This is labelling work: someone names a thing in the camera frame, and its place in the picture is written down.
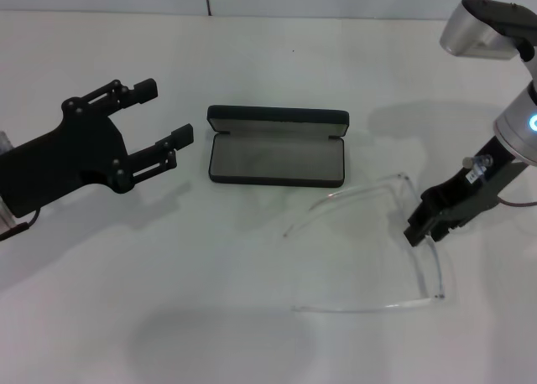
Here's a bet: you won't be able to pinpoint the dark right gripper cable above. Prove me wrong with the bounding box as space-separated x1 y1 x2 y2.
497 194 537 210

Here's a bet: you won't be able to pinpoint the black glasses case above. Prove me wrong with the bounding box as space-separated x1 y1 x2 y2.
206 104 351 189

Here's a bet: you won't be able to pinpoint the dark gripper cable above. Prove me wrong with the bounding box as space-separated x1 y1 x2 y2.
497 194 537 210
0 210 39 241

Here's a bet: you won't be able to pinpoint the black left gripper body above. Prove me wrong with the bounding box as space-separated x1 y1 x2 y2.
0 96 132 218

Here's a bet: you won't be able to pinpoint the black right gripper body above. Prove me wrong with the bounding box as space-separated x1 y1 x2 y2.
420 134 529 226

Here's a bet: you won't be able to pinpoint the clear right wrist connector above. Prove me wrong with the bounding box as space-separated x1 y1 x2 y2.
461 153 493 180

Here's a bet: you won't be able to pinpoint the clear white glasses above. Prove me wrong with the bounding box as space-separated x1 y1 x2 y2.
283 170 448 316

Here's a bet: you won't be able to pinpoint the dark left gripper cable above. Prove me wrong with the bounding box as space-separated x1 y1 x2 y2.
0 210 39 241

